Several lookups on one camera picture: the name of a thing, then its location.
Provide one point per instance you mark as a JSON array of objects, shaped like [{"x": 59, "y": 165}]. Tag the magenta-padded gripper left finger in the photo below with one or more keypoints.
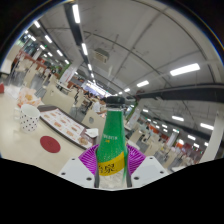
[{"x": 76, "y": 171}]

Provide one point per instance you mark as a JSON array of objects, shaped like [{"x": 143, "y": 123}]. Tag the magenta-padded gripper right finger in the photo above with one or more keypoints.
[{"x": 148, "y": 171}]

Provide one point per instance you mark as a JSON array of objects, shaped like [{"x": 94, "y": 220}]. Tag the green drink bottle yellow label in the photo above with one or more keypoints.
[{"x": 111, "y": 146}]

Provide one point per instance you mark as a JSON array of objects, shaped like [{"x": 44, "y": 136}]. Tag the flat round red coaster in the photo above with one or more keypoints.
[{"x": 50, "y": 144}]

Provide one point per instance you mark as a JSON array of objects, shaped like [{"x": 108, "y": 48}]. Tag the white napkin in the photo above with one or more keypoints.
[{"x": 92, "y": 132}]

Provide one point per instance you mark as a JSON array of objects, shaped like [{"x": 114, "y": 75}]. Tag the white polka-dot mug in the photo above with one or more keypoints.
[{"x": 29, "y": 119}]

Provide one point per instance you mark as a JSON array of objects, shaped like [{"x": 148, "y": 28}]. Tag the beige chairs group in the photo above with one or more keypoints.
[{"x": 55, "y": 96}]

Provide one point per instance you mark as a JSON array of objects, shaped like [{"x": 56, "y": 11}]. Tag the crumpled food wrapper bag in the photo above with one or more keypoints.
[{"x": 29, "y": 97}]

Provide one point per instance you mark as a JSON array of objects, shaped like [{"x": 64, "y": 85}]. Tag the ceiling strip lights group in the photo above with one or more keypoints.
[{"x": 185, "y": 69}]

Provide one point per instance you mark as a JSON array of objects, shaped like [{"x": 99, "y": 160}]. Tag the ceiling air conditioner unit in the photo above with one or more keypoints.
[{"x": 101, "y": 55}]

